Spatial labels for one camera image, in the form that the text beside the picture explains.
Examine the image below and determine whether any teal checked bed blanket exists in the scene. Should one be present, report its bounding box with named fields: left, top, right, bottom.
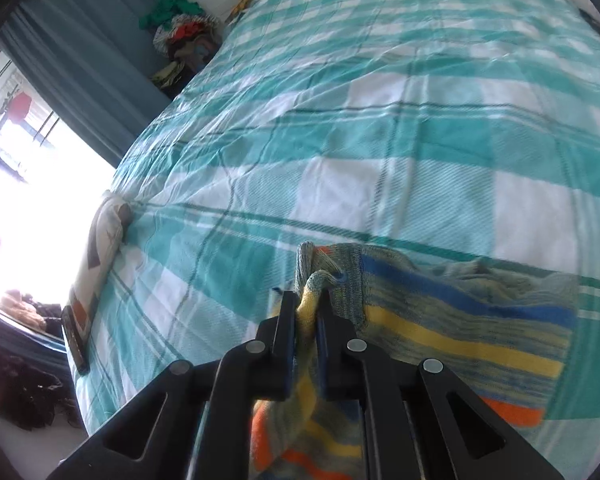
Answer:
left=72, top=0, right=600, bottom=436

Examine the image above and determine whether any black smartphone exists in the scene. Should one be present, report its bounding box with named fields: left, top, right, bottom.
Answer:
left=60, top=305, right=91, bottom=376

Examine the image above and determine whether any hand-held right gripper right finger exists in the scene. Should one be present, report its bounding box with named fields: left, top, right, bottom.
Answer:
left=315, top=304, right=564, bottom=480

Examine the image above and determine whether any blue curtain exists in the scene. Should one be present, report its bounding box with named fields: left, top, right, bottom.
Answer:
left=0, top=0, right=174, bottom=168

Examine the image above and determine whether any window with railing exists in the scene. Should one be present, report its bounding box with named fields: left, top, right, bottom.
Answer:
left=0, top=50, right=117, bottom=311

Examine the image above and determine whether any pile of colourful clothes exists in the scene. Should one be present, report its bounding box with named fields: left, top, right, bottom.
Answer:
left=139, top=0, right=224, bottom=99

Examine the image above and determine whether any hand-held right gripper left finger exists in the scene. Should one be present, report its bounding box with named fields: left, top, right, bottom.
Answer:
left=47, top=290, right=299, bottom=480

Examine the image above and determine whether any striped knit sweater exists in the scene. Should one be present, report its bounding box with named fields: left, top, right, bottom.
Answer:
left=250, top=241, right=582, bottom=480

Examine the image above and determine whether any dark cloth pile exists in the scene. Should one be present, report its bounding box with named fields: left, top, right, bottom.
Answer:
left=0, top=302, right=87, bottom=432

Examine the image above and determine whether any patterned white pillow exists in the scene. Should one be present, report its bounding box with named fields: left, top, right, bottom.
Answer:
left=67, top=190, right=134, bottom=361

